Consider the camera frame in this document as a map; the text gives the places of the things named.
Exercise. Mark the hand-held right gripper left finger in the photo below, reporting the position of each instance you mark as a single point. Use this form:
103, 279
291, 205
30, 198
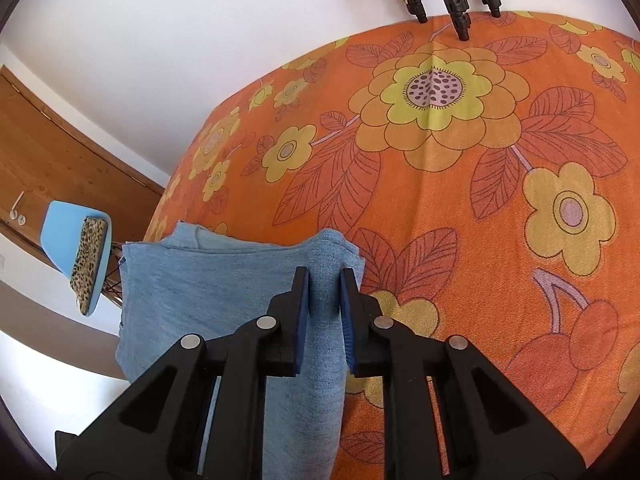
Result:
300, 330

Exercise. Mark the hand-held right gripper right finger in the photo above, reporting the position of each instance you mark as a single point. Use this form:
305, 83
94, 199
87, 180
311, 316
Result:
349, 330

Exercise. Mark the leopard print cushion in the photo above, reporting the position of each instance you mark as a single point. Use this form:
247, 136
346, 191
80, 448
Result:
89, 260

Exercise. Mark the wooden door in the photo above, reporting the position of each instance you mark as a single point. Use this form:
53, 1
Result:
60, 155

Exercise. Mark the metal tripod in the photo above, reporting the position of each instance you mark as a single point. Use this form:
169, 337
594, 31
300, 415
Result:
457, 10

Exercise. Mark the orange floral bedspread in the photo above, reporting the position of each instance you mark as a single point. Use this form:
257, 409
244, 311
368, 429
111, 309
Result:
450, 210

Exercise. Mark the light blue chair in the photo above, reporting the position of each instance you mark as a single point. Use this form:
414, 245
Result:
60, 230

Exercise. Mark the light blue denim pants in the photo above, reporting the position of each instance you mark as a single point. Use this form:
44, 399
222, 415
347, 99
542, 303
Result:
225, 280

